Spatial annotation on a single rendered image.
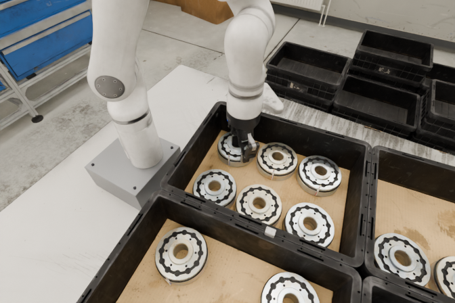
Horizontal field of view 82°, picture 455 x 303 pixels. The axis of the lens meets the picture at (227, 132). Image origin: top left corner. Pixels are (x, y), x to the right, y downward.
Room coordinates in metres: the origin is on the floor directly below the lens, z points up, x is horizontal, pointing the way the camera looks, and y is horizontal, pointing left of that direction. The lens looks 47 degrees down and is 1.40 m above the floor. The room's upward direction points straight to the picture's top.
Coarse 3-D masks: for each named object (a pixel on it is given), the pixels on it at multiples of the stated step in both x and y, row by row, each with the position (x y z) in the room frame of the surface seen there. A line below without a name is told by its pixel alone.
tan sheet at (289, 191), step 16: (208, 160) 0.42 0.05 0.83; (256, 160) 0.42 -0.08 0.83; (240, 176) 0.37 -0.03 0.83; (256, 176) 0.37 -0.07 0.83; (192, 192) 0.33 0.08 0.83; (288, 192) 0.33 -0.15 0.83; (304, 192) 0.33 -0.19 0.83; (336, 192) 0.33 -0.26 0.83; (288, 208) 0.28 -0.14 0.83; (336, 208) 0.28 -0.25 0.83; (304, 224) 0.25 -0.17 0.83; (336, 224) 0.25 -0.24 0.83; (336, 240) 0.21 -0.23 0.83
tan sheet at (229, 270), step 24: (216, 240) 0.21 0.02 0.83; (144, 264) 0.16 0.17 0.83; (216, 264) 0.16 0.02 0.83; (240, 264) 0.16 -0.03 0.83; (264, 264) 0.16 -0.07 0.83; (144, 288) 0.12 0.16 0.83; (168, 288) 0.12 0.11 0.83; (192, 288) 0.12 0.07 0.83; (216, 288) 0.12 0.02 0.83; (240, 288) 0.12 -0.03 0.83
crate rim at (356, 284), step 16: (160, 192) 0.27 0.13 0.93; (144, 208) 0.23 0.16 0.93; (192, 208) 0.23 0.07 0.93; (208, 208) 0.23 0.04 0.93; (224, 224) 0.21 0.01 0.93; (240, 224) 0.20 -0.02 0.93; (128, 240) 0.17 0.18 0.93; (272, 240) 0.17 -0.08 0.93; (112, 256) 0.15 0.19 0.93; (304, 256) 0.15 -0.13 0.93; (320, 256) 0.15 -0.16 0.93; (352, 272) 0.12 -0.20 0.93; (96, 288) 0.10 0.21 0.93; (352, 288) 0.10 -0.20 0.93
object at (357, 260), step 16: (304, 128) 0.45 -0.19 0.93; (192, 144) 0.40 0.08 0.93; (368, 144) 0.40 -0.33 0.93; (176, 160) 0.35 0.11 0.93; (368, 160) 0.35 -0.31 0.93; (368, 176) 0.31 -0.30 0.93; (176, 192) 0.27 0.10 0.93; (368, 192) 0.27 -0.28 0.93; (224, 208) 0.23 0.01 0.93; (256, 224) 0.20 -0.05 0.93; (288, 240) 0.17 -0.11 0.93; (304, 240) 0.17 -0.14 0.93; (336, 256) 0.15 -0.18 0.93
